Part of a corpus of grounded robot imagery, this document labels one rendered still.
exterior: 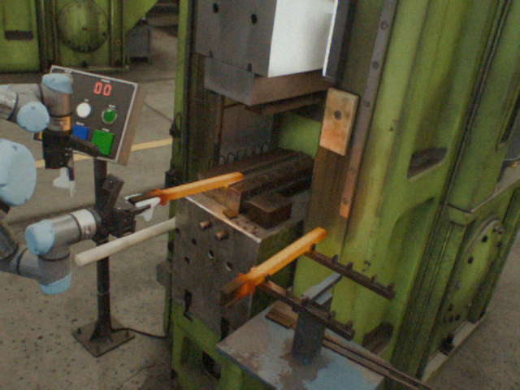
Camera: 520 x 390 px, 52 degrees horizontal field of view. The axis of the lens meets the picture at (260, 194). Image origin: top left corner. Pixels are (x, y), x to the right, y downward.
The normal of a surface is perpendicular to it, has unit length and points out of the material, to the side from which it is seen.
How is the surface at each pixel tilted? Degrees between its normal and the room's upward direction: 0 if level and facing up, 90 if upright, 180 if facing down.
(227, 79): 90
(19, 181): 85
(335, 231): 90
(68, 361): 0
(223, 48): 90
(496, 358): 0
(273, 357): 0
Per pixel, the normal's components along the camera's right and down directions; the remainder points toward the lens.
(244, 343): 0.11, -0.88
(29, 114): 0.53, 0.44
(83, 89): -0.20, -0.09
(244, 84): -0.67, 0.26
